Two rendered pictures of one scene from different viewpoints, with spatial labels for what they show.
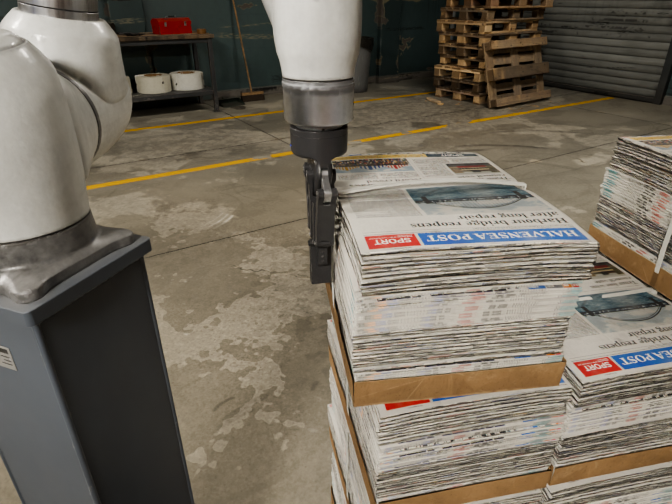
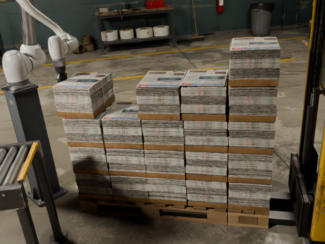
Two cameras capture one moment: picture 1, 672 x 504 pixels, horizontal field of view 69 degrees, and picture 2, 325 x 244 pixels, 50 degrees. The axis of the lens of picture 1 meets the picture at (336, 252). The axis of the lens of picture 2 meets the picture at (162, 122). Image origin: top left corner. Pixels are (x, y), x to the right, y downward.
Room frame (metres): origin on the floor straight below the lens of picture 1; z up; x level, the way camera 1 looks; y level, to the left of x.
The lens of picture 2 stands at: (-1.27, -1.68, 1.76)
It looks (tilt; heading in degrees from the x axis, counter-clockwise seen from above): 24 degrees down; 26
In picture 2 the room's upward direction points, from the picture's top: 5 degrees counter-clockwise
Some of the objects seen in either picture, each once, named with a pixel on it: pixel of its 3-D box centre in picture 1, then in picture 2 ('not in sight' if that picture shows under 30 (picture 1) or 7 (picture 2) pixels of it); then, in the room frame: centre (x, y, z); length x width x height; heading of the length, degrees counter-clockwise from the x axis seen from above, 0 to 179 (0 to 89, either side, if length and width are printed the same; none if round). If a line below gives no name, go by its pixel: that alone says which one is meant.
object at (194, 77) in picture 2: not in sight; (205, 77); (0.87, -1.00, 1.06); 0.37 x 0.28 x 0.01; 11
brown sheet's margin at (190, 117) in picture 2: not in sight; (206, 106); (0.85, -1.01, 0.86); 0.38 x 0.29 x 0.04; 11
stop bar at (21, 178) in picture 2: not in sight; (29, 160); (-0.05, -0.23, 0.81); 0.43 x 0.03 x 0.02; 32
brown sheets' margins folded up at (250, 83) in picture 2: not in sight; (249, 137); (0.91, -1.30, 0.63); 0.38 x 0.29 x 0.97; 12
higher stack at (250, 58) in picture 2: not in sight; (250, 135); (0.91, -1.30, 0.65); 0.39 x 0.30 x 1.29; 12
